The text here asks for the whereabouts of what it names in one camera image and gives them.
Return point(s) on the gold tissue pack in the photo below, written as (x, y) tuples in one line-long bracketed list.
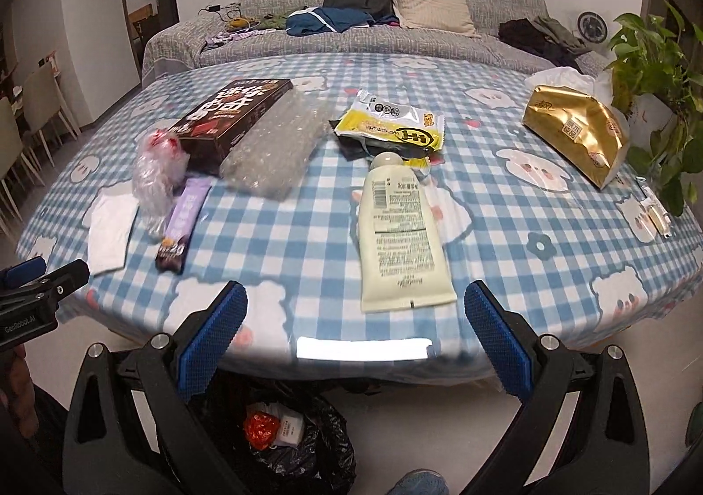
[(576, 135)]

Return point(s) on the clear bubble plastic tray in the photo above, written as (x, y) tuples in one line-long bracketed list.
[(277, 143)]

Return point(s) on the small round fan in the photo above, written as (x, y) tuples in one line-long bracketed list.
[(592, 25)]

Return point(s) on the white dining chair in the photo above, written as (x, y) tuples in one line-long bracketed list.
[(49, 99), (11, 143)]

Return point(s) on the potted green plant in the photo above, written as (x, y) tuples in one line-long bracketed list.
[(656, 72)]

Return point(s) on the blue checkered tablecloth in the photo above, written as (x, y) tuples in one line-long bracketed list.
[(274, 231)]

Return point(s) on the bin with black bag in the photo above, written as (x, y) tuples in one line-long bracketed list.
[(318, 451)]

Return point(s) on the red crumpled wrapper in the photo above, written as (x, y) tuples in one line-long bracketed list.
[(261, 429)]

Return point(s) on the brown chocolate box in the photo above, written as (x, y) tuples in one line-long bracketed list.
[(230, 113)]

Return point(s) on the cream squeeze tube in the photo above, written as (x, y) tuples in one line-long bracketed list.
[(398, 242)]

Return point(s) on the person's blue shoe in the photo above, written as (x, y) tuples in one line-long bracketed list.
[(417, 483)]

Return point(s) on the white paper napkin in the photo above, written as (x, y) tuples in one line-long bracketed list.
[(112, 234)]

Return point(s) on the beige pillow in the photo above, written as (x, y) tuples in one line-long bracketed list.
[(434, 6)]

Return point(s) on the dark clothes pile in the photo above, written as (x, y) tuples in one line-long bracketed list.
[(541, 39)]

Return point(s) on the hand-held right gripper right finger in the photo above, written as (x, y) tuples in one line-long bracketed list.
[(497, 333)]

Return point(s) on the purple patterned cloth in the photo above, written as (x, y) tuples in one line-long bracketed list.
[(230, 37)]

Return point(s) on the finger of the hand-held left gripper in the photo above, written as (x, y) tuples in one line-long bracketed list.
[(63, 280), (25, 271)]

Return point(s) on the small white packet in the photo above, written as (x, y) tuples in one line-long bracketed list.
[(288, 429)]

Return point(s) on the blue jacket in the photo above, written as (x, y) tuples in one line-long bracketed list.
[(318, 22)]

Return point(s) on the yellow snack packet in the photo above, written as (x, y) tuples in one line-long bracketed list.
[(392, 130)]

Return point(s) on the small white gadget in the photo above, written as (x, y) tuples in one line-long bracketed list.
[(656, 212)]

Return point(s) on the person's left hand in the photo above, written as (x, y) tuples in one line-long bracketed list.
[(19, 390)]

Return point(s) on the crumpled clear plastic bag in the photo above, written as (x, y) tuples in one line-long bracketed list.
[(156, 171)]

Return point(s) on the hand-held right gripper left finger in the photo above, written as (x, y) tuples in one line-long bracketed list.
[(214, 333)]

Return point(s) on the grey patterned sofa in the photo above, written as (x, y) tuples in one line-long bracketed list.
[(439, 42)]

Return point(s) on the black foil packet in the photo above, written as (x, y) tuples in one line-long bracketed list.
[(357, 146)]

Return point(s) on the purple snack bar wrapper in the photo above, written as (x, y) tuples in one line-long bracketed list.
[(184, 220)]

